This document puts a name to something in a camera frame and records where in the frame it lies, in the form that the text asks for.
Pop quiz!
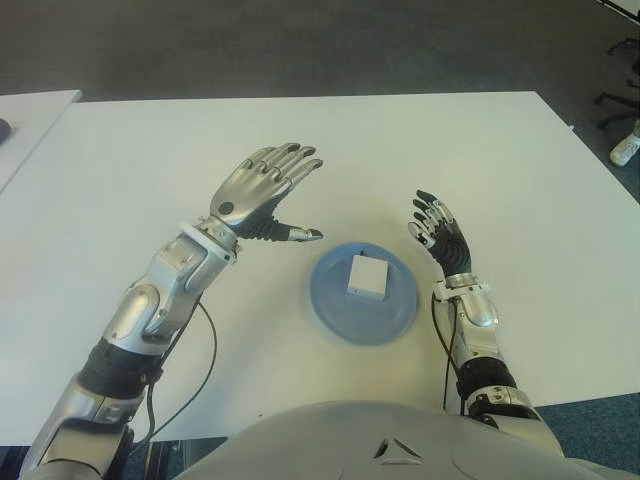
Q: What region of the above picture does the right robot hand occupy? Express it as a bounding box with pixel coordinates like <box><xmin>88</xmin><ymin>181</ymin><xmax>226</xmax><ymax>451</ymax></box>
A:
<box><xmin>407</xmin><ymin>188</ymin><xmax>474</xmax><ymax>279</ymax></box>

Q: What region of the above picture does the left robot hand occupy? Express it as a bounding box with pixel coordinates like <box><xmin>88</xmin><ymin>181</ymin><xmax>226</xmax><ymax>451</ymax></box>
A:
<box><xmin>209</xmin><ymin>143</ymin><xmax>325</xmax><ymax>244</ymax></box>

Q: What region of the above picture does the white charger block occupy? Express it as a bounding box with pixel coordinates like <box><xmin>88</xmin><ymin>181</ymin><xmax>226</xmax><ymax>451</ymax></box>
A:
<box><xmin>346</xmin><ymin>253</ymin><xmax>390</xmax><ymax>301</ymax></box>

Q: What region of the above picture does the blue round plate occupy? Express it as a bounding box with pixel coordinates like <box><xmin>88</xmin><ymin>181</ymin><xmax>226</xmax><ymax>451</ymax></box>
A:
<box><xmin>308</xmin><ymin>241</ymin><xmax>420</xmax><ymax>347</ymax></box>

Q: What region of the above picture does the white shoe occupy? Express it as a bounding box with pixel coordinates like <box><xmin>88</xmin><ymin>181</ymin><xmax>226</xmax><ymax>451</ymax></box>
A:
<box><xmin>609</xmin><ymin>130</ymin><xmax>640</xmax><ymax>166</ymax></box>

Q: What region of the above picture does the grey robot torso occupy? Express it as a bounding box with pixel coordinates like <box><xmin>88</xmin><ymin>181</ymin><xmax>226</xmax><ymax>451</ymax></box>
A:
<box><xmin>172</xmin><ymin>399</ymin><xmax>640</xmax><ymax>480</ymax></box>

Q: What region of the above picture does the white neighbouring table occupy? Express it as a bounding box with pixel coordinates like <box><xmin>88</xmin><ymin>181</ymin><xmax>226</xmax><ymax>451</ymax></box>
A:
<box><xmin>0</xmin><ymin>89</ymin><xmax>84</xmax><ymax>194</ymax></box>

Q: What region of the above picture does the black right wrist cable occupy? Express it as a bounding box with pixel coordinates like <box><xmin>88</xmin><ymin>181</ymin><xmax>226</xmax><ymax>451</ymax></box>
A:
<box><xmin>432</xmin><ymin>294</ymin><xmax>464</xmax><ymax>414</ymax></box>

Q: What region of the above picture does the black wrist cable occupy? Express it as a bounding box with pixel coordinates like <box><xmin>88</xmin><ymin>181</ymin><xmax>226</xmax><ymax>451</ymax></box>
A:
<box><xmin>132</xmin><ymin>299</ymin><xmax>218</xmax><ymax>446</ymax></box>
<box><xmin>432</xmin><ymin>294</ymin><xmax>464</xmax><ymax>414</ymax></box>

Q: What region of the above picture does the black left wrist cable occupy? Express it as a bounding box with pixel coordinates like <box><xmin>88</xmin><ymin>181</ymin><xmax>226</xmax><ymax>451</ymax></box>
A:
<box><xmin>132</xmin><ymin>299</ymin><xmax>218</xmax><ymax>446</ymax></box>

